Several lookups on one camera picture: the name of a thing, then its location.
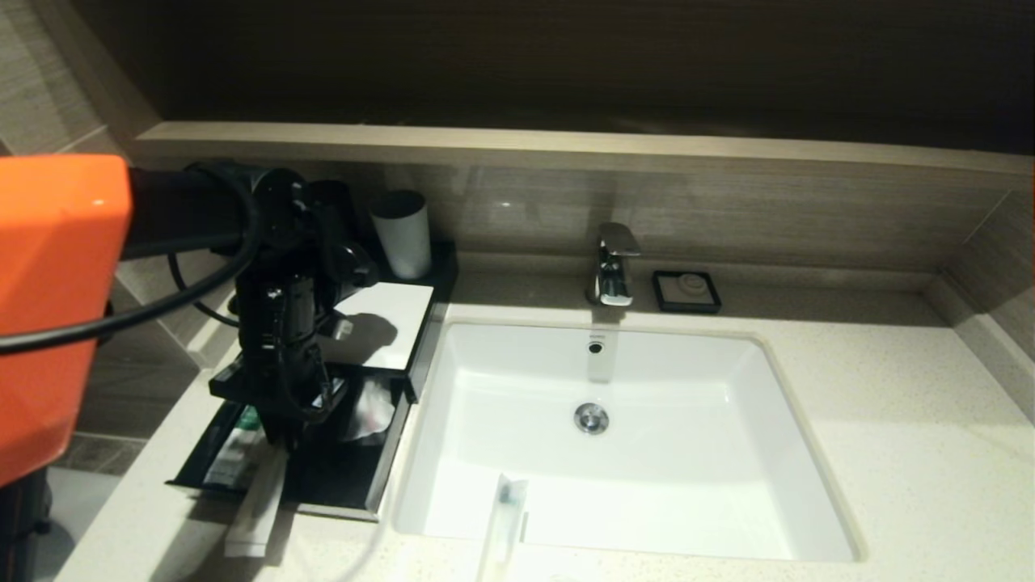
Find translucent shower cap packet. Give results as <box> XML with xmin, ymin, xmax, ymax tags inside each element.
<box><xmin>343</xmin><ymin>378</ymin><xmax>398</xmax><ymax>446</ymax></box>

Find white cup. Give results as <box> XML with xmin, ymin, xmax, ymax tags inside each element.
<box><xmin>370</xmin><ymin>190</ymin><xmax>433</xmax><ymax>280</ymax></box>

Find wooden wall shelf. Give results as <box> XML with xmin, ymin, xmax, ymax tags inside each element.
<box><xmin>137</xmin><ymin>121</ymin><xmax>1035</xmax><ymax>179</ymax></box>

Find toothbrush packet dark bristles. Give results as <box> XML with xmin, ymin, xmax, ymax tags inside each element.
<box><xmin>475</xmin><ymin>473</ymin><xmax>530</xmax><ymax>582</ymax></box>

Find chrome faucet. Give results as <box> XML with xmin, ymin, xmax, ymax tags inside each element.
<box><xmin>586</xmin><ymin>223</ymin><xmax>641</xmax><ymax>308</ymax></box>

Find black cup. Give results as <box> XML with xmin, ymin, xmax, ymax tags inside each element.
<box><xmin>311</xmin><ymin>180</ymin><xmax>361</xmax><ymax>251</ymax></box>

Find white packet green print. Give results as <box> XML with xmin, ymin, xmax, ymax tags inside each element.
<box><xmin>224</xmin><ymin>445</ymin><xmax>289</xmax><ymax>559</ymax></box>

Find white sink basin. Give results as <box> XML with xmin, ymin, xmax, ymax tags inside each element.
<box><xmin>394</xmin><ymin>319</ymin><xmax>863</xmax><ymax>563</ymax></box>

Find black box drawer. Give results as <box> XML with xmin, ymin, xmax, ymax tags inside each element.
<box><xmin>166</xmin><ymin>373</ymin><xmax>410</xmax><ymax>523</ymax></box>

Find black square soap dish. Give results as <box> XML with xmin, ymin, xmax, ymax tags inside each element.
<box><xmin>651</xmin><ymin>270</ymin><xmax>722</xmax><ymax>315</ymax></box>

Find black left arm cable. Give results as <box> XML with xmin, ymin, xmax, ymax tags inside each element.
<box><xmin>0</xmin><ymin>162</ymin><xmax>264</xmax><ymax>356</ymax></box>

